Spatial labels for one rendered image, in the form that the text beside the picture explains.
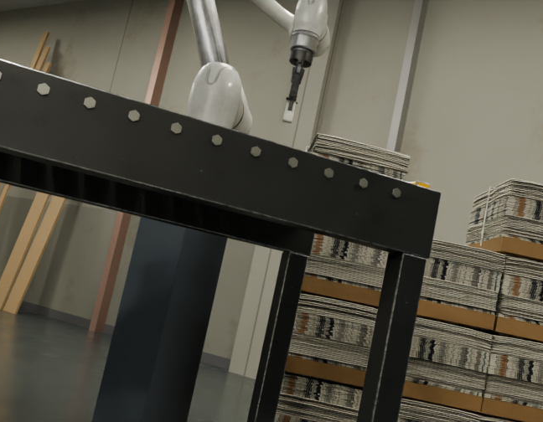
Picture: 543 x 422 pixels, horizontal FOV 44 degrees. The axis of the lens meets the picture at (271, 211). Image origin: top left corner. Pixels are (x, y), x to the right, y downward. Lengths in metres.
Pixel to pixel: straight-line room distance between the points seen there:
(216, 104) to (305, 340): 0.78
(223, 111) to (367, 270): 0.67
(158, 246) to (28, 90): 1.14
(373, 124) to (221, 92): 3.01
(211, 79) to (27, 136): 1.24
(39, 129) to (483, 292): 1.41
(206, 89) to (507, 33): 3.13
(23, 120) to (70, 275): 5.76
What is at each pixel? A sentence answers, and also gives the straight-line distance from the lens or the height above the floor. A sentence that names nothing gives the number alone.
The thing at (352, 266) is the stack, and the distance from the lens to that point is 1.97.
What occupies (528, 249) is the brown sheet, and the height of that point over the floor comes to 0.86.
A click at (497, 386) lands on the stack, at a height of 0.46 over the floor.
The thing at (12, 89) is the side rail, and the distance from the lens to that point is 1.02.
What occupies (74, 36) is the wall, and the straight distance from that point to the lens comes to 7.85.
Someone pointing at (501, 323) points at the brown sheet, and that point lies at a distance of 2.07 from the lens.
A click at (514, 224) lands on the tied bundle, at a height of 0.92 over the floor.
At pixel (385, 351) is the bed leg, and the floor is 0.51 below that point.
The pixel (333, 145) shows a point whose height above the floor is 1.04.
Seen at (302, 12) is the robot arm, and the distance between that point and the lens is 2.28.
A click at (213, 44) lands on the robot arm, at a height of 1.40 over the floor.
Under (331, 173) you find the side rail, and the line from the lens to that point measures 1.11.
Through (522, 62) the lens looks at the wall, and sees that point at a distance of 4.85.
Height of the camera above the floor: 0.55
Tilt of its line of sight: 8 degrees up
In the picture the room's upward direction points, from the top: 12 degrees clockwise
